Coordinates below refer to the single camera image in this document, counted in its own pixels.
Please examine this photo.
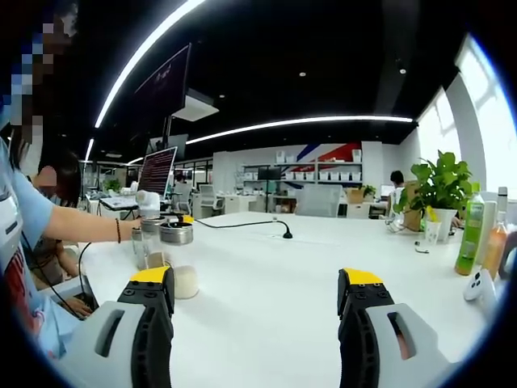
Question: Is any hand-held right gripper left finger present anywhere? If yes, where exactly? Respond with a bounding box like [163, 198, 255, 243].
[59, 264, 176, 388]

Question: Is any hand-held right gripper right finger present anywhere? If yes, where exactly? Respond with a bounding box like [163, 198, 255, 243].
[337, 267, 452, 388]

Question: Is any green drink bottle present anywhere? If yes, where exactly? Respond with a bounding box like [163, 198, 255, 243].
[454, 182, 485, 276]

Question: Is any orange drink bottle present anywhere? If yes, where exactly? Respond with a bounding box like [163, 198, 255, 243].
[482, 209, 509, 280]

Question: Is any tall white bottle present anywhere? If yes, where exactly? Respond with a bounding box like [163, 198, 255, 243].
[478, 200, 499, 266]

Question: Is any person's left hand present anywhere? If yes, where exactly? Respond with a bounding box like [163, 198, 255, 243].
[120, 217, 143, 240]

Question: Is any white laptop red-text screen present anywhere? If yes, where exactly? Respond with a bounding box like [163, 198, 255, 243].
[99, 145, 179, 212]

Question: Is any white office chair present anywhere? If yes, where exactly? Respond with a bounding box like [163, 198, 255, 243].
[199, 183, 225, 219]

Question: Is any silver laptop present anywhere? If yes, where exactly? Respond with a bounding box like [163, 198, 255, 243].
[40, 278, 100, 320]

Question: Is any white ceiling air conditioner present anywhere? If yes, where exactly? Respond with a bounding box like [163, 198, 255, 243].
[171, 88, 220, 122]

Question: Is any operator person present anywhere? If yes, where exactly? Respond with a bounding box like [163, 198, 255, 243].
[0, 141, 68, 356]

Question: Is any hanging dark display screen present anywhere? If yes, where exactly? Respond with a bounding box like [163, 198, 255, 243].
[132, 43, 191, 130]

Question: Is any white storage shelf rack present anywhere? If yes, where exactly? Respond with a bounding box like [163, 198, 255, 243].
[242, 149, 364, 211]

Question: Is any white game controller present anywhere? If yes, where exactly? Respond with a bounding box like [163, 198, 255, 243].
[463, 268, 498, 312]

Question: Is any clear plastic cup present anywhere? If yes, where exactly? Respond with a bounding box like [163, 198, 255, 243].
[423, 220, 443, 246]

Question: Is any grey mesh office chair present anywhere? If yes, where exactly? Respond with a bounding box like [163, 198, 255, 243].
[294, 183, 343, 218]

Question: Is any brown paper bag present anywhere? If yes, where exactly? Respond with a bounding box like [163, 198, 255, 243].
[401, 180, 423, 232]

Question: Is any white chest-worn device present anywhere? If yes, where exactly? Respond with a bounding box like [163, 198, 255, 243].
[0, 193, 21, 259]

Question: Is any row of white storage bins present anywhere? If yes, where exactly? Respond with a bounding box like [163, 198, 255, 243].
[244, 171, 362, 182]

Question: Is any long ceiling light strip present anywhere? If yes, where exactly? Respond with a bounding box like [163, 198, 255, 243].
[185, 116, 414, 146]
[95, 0, 207, 129]

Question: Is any green potted plant white pot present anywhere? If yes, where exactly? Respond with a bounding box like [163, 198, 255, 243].
[393, 151, 473, 243]

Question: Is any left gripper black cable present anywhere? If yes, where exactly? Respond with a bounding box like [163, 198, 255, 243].
[77, 240, 134, 308]

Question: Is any black power cable with plug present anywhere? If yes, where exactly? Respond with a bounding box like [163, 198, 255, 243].
[192, 217, 294, 240]

